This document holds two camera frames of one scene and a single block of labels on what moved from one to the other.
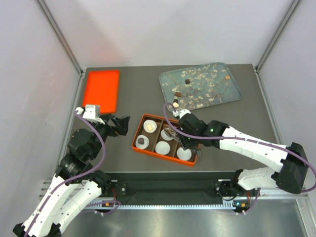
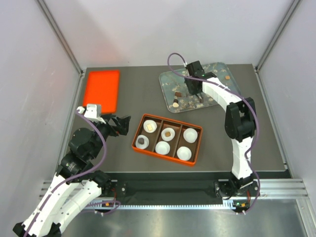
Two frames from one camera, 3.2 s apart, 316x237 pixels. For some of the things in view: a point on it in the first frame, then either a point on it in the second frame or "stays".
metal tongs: (173, 134) -> (200, 96)
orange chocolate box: (160, 137) stays
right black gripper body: (189, 143) -> (191, 87)
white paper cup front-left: (142, 141) stays
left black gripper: (123, 122) stays
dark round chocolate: (141, 140) stays
